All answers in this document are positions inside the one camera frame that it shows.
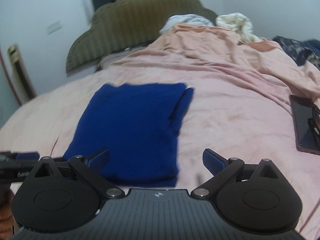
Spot gold tower fan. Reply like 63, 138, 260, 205
7, 44, 36, 101

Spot person's left hand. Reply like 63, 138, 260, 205
1, 184, 15, 239

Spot black smartphone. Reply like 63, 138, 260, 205
290, 95, 319, 155

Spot pink bed sheet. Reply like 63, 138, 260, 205
1, 63, 319, 239

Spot dark patterned garment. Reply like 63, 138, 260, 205
272, 36, 320, 69

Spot blue knit sweater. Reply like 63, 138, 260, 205
63, 83, 194, 187

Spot olive upholstered headboard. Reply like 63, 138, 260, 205
66, 0, 217, 74

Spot white crumpled cloth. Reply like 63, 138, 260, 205
159, 14, 215, 35

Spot cream crumpled duvet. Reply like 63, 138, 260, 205
215, 12, 263, 44

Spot peach blanket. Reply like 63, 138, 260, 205
113, 24, 319, 103

